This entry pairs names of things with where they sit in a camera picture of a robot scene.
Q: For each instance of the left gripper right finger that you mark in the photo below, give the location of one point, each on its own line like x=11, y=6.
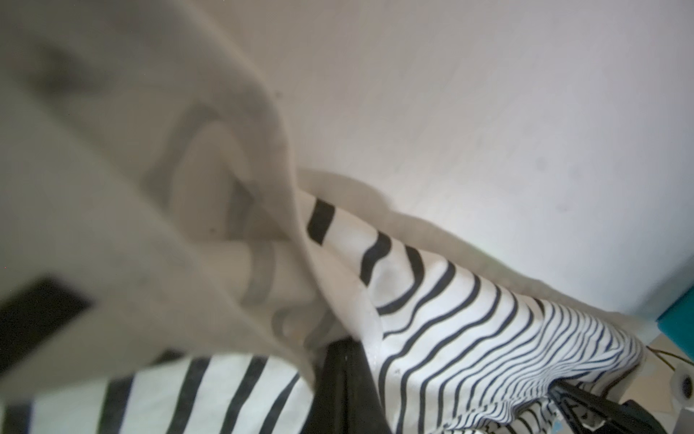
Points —
x=365, y=414

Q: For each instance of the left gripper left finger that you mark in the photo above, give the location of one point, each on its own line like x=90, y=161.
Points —
x=328, y=412

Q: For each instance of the black white striped tank top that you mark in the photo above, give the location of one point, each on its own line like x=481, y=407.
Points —
x=162, y=271

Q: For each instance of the teal plastic basket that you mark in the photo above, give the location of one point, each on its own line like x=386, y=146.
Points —
x=677, y=323

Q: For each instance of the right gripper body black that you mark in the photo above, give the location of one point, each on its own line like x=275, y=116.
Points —
x=627, y=418

